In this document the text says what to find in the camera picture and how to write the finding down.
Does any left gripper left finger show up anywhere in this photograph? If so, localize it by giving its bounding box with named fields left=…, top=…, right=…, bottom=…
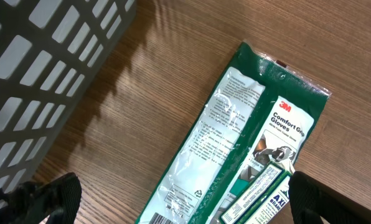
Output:
left=0, top=172, right=82, bottom=224

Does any grey plastic mesh basket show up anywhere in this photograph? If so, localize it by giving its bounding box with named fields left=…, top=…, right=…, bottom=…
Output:
left=0, top=0, right=136, bottom=192

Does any green white gloves package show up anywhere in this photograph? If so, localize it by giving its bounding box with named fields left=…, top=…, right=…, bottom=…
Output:
left=137, top=42, right=331, bottom=223

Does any green white balm box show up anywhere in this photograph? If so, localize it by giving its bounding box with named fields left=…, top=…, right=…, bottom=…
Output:
left=220, top=162, right=291, bottom=224

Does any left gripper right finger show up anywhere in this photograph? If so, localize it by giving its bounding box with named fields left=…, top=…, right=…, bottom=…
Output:
left=289, top=171, right=371, bottom=224

